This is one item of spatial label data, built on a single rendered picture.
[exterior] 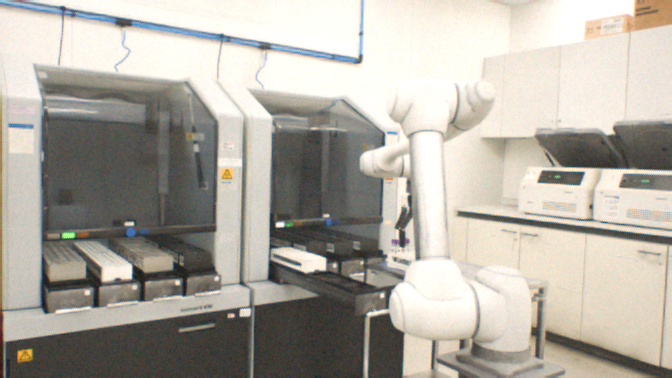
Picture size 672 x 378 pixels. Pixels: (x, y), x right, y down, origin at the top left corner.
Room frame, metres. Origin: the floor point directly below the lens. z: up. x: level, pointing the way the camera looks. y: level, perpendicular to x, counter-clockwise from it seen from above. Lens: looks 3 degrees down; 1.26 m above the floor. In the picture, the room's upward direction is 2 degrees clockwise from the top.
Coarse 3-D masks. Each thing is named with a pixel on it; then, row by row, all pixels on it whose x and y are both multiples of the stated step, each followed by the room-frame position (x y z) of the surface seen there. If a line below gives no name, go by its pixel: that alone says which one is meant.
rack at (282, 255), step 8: (280, 248) 2.33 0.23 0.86; (288, 248) 2.34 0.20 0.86; (272, 256) 2.29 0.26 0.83; (280, 256) 2.33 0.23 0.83; (288, 256) 2.18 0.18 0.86; (296, 256) 2.16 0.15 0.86; (304, 256) 2.15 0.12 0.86; (312, 256) 2.16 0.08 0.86; (320, 256) 2.16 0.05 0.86; (288, 264) 2.18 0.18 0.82; (296, 264) 2.25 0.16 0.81; (304, 264) 2.07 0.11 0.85; (312, 264) 2.09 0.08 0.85; (320, 264) 2.11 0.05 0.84
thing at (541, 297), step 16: (368, 272) 2.26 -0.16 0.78; (384, 272) 2.15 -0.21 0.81; (400, 272) 2.11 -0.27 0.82; (464, 272) 2.15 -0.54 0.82; (544, 288) 2.01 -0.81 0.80; (544, 304) 2.02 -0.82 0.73; (368, 320) 2.27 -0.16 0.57; (544, 320) 2.02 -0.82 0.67; (368, 336) 2.27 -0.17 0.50; (544, 336) 2.02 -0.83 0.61; (368, 352) 2.27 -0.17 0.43; (432, 352) 2.50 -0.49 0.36; (432, 368) 2.49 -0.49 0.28
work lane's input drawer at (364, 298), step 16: (272, 272) 2.25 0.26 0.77; (288, 272) 2.14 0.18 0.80; (320, 272) 2.09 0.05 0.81; (304, 288) 2.04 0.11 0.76; (320, 288) 1.95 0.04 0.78; (336, 288) 1.87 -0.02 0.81; (352, 288) 1.89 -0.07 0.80; (368, 288) 1.83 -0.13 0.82; (352, 304) 1.78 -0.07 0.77; (368, 304) 1.80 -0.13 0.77; (384, 304) 1.84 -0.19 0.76
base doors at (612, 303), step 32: (480, 224) 4.29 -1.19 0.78; (480, 256) 4.28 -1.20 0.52; (512, 256) 4.03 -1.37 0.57; (544, 256) 3.81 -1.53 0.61; (576, 256) 3.61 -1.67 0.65; (608, 256) 3.43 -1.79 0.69; (640, 256) 3.26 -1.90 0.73; (576, 288) 3.60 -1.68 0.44; (608, 288) 3.42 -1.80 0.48; (640, 288) 3.25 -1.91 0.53; (576, 320) 3.59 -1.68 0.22; (608, 320) 3.41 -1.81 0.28; (640, 320) 3.24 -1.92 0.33; (640, 352) 3.23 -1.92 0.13
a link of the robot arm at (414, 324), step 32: (416, 96) 1.55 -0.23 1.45; (448, 96) 1.57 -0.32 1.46; (416, 128) 1.55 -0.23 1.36; (416, 160) 1.54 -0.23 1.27; (416, 192) 1.52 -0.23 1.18; (416, 224) 1.50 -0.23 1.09; (448, 224) 1.50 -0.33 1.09; (416, 256) 1.48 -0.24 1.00; (448, 256) 1.46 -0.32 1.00; (416, 288) 1.41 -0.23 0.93; (448, 288) 1.40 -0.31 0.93; (416, 320) 1.37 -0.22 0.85; (448, 320) 1.38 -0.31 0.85
